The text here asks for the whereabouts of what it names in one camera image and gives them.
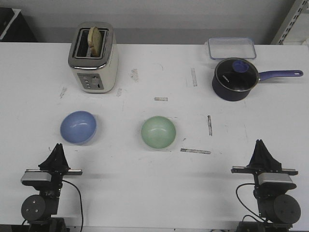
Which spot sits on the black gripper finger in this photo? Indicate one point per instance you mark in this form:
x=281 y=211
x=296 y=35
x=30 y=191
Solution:
x=256 y=159
x=63 y=161
x=51 y=163
x=268 y=161

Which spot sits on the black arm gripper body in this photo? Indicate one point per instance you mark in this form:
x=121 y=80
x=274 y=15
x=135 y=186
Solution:
x=256 y=171
x=57 y=177

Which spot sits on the blue bowl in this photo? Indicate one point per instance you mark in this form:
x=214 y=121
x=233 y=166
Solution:
x=78 y=127

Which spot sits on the green bowl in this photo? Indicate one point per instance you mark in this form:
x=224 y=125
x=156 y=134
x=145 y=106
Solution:
x=158 y=132

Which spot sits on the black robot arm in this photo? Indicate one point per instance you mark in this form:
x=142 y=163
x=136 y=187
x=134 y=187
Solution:
x=39 y=210
x=277 y=211

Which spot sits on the dark blue saucepan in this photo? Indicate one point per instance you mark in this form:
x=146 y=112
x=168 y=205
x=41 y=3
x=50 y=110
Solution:
x=234 y=96

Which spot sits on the glass pot lid blue knob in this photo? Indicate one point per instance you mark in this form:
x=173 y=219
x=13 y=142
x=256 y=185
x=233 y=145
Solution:
x=236 y=74

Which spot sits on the cream and chrome toaster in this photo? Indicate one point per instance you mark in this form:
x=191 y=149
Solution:
x=94 y=74

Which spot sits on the clear plastic food container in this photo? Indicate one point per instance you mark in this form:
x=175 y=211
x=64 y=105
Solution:
x=231 y=47

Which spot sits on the bread slice in toaster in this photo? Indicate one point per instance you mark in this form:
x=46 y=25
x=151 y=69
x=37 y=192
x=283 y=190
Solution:
x=94 y=41

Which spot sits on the white slotted shelf upright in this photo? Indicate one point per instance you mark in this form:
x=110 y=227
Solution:
x=298 y=7

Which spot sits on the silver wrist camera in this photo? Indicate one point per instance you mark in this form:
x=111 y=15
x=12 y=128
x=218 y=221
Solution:
x=272 y=180
x=36 y=178

